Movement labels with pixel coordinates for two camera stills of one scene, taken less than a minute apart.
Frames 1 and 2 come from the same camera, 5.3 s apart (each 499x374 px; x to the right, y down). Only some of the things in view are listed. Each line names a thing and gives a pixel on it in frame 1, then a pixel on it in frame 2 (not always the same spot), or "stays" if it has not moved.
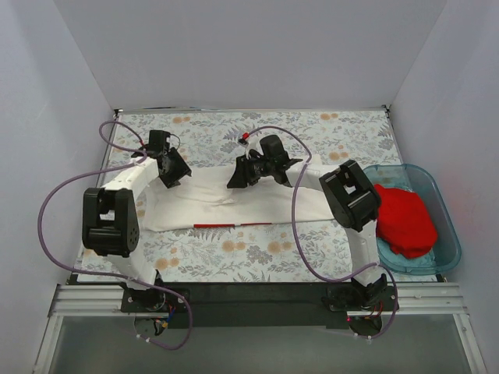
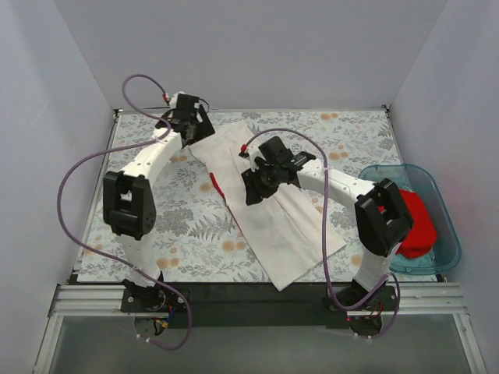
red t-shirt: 405,222 stays
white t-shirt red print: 203,200 to 286,232
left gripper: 171,165 to 199,123
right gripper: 249,171 stays
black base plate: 254,305 stays
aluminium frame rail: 413,299 stays
